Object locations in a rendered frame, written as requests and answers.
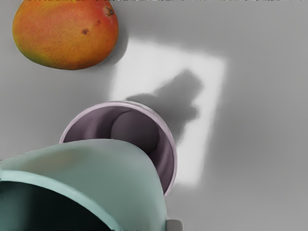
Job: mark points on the pale purple cup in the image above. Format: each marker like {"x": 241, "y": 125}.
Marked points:
{"x": 144, "y": 134}

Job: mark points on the orange red mango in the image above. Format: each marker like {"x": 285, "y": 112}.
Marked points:
{"x": 65, "y": 36}

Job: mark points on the pale teal cup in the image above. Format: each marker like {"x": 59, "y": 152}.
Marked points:
{"x": 96, "y": 168}

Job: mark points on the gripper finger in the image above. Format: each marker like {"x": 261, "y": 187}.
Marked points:
{"x": 175, "y": 225}

